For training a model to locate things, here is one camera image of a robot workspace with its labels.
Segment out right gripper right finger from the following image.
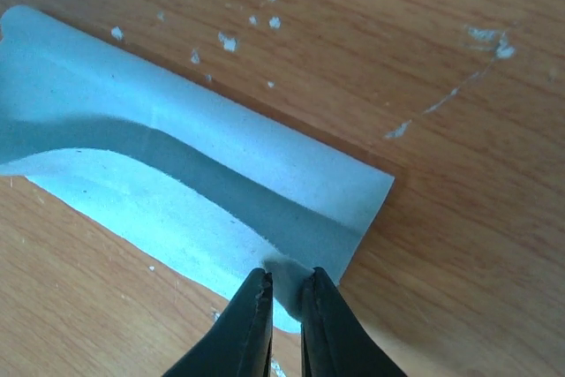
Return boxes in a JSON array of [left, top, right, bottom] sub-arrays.
[[301, 268, 405, 376]]

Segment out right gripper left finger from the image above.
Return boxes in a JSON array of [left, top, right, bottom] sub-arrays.
[[164, 268, 274, 376]]

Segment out light blue cleaning cloth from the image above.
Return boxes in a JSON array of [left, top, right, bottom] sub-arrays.
[[1, 5, 394, 333]]

